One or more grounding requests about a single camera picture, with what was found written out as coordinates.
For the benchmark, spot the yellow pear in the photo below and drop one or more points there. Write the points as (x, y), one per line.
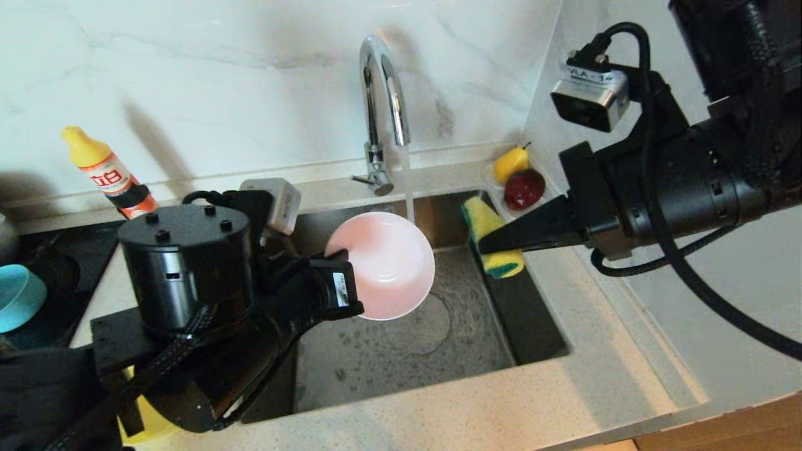
(509, 165)

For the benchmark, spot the left wrist camera unit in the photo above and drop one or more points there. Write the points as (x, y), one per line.
(279, 203)

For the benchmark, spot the black glass cooktop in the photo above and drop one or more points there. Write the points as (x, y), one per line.
(75, 250)

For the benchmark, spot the chrome gooseneck faucet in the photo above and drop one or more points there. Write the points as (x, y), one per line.
(374, 125)

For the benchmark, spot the stainless steel sink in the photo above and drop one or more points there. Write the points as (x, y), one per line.
(438, 351)

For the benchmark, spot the yellow green sponge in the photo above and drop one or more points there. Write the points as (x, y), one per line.
(482, 216)

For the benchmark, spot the yellow plastic bowl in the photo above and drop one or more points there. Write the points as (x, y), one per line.
(153, 426)

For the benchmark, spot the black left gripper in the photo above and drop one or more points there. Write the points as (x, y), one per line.
(335, 291)

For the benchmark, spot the black round pan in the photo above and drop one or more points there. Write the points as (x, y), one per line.
(59, 282)

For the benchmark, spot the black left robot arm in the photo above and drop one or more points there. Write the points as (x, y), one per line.
(188, 282)

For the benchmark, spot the metal kettle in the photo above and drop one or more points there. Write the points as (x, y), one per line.
(6, 241)

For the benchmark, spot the running tap water stream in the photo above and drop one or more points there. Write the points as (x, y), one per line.
(408, 181)

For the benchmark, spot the small white saucer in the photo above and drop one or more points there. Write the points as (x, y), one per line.
(510, 213)

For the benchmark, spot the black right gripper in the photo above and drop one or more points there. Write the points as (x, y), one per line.
(595, 194)

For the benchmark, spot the orange dish soap bottle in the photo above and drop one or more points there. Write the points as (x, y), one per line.
(106, 175)

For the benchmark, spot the dark red apple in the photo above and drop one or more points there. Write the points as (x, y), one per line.
(523, 189)

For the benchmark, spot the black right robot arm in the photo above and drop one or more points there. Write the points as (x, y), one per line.
(720, 156)

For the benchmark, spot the blue plastic bowl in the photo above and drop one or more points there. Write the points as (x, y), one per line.
(19, 297)

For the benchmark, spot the pink plastic bowl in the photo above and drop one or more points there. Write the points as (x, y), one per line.
(388, 269)

